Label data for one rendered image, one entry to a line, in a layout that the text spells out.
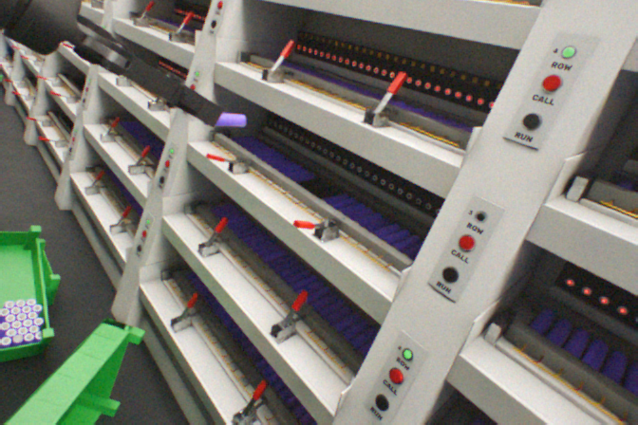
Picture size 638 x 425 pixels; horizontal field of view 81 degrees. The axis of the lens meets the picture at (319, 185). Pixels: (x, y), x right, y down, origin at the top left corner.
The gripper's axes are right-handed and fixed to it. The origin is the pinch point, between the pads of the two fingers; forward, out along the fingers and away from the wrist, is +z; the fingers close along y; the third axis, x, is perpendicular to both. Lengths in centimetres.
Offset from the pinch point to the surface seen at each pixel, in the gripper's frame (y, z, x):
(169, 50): 55, 16, -8
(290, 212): -5.5, 22.6, 7.8
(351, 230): -16.4, 25.1, 4.2
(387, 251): -23.7, 25.1, 3.7
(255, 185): 5.9, 22.6, 7.7
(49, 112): 168, 28, 43
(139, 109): 61, 19, 11
